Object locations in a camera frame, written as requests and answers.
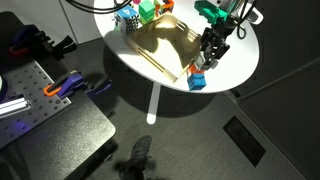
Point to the black shoe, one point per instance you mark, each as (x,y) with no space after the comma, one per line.
(136,158)

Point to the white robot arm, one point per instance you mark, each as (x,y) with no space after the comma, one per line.
(256,16)

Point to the white table leg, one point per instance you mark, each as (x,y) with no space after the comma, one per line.
(153,103)

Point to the dark blue spring clamp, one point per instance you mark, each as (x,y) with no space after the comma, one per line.
(100,87)

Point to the blue orange spring clamp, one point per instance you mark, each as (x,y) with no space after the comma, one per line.
(65,85)

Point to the perforated metal breadboard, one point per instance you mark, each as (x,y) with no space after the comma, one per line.
(30,90)

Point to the black work table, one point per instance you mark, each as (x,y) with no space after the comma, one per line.
(66,143)

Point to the grey toy block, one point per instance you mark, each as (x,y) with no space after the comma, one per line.
(198,62)

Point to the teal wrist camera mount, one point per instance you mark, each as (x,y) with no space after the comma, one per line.
(210,11)

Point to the orange toy block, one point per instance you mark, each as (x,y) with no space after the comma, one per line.
(192,70)

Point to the small blue toy block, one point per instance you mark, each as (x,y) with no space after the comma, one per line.
(196,82)

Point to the black spring clamp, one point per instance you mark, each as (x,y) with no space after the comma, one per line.
(61,45)

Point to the black floor vent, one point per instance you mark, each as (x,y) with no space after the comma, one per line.
(244,140)

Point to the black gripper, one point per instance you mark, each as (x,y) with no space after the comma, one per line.
(216,41)

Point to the wooden tray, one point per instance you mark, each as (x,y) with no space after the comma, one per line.
(160,46)

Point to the green toy block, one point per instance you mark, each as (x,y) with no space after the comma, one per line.
(146,11)

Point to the aluminium extrusion bar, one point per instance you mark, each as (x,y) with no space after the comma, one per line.
(13,106)

